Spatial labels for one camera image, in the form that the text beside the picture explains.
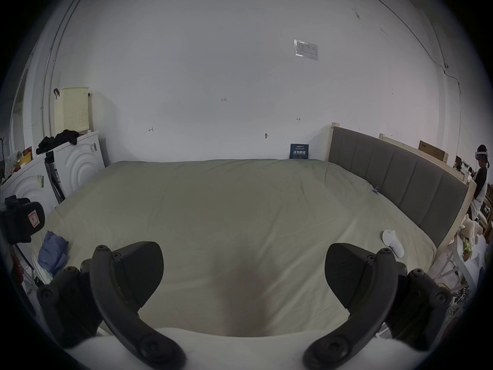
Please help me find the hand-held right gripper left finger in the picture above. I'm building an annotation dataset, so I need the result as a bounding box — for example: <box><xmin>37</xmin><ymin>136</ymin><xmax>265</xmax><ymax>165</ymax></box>
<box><xmin>36</xmin><ymin>241</ymin><xmax>188</xmax><ymax>370</ymax></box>

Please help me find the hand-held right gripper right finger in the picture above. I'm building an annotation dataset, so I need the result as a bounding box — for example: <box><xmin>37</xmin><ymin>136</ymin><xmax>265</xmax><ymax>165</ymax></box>
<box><xmin>303</xmin><ymin>243</ymin><xmax>453</xmax><ymax>369</ymax></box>

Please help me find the blue garment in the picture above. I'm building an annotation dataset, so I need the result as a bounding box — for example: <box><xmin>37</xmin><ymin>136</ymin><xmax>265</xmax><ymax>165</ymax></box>
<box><xmin>37</xmin><ymin>230</ymin><xmax>69</xmax><ymax>277</ymax></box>

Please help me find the beige plush toy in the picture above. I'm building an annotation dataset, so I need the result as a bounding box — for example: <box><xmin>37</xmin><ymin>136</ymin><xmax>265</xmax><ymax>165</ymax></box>
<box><xmin>458</xmin><ymin>214</ymin><xmax>484</xmax><ymax>246</ymax></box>

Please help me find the black device with red label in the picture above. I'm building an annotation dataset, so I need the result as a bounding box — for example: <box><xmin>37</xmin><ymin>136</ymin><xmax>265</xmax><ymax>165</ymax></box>
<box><xmin>0</xmin><ymin>195</ymin><xmax>46</xmax><ymax>244</ymax></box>

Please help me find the grey padded headboard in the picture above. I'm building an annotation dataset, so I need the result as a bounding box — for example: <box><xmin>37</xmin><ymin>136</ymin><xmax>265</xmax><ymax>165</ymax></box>
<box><xmin>327</xmin><ymin>123</ymin><xmax>478</xmax><ymax>250</ymax></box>

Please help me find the white washing machine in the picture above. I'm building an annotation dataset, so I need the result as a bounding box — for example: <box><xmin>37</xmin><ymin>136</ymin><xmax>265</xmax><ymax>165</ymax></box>
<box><xmin>0</xmin><ymin>147</ymin><xmax>59</xmax><ymax>242</ymax></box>
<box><xmin>36</xmin><ymin>129</ymin><xmax>111</xmax><ymax>200</ymax></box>

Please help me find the bed with pale green sheet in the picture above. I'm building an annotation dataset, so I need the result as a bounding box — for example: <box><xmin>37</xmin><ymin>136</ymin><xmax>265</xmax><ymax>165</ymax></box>
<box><xmin>29</xmin><ymin>158</ymin><xmax>438</xmax><ymax>338</ymax></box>

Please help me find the cardboard carton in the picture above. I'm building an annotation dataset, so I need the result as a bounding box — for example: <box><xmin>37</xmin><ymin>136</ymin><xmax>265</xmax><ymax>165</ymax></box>
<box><xmin>419</xmin><ymin>140</ymin><xmax>450</xmax><ymax>164</ymax></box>

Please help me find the pale yellow laundry basket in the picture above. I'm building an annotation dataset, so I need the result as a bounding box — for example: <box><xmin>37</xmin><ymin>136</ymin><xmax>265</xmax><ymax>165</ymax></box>
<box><xmin>54</xmin><ymin>87</ymin><xmax>91</xmax><ymax>135</ymax></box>

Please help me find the paper sheet on wall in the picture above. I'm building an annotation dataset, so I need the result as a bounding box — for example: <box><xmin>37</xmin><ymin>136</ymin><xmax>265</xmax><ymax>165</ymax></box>
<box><xmin>294</xmin><ymin>39</ymin><xmax>319</xmax><ymax>61</ymax></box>

